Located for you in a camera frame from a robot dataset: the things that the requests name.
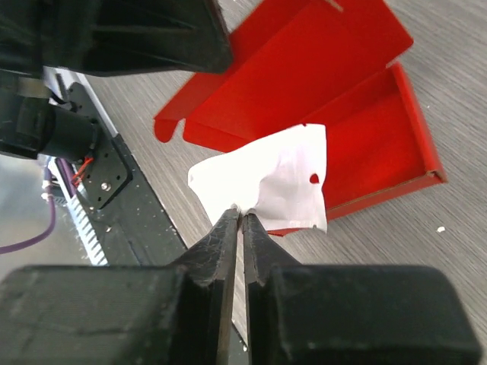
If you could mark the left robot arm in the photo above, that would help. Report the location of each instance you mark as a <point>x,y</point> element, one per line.
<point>33,119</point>

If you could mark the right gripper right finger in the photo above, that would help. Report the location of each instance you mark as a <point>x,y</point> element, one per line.
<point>349,314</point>

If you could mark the red paper box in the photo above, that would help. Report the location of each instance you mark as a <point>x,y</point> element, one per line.
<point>329,63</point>

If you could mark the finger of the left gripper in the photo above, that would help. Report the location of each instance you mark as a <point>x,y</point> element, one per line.
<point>112,38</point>

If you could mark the white slotted cable duct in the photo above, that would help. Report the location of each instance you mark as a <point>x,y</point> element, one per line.
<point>85,230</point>

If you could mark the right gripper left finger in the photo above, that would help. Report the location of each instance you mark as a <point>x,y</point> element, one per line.
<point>178,313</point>

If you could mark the white paper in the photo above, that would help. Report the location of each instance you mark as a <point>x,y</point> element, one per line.
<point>279,178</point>

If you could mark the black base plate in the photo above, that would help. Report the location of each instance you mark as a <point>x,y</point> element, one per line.
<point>133,228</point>

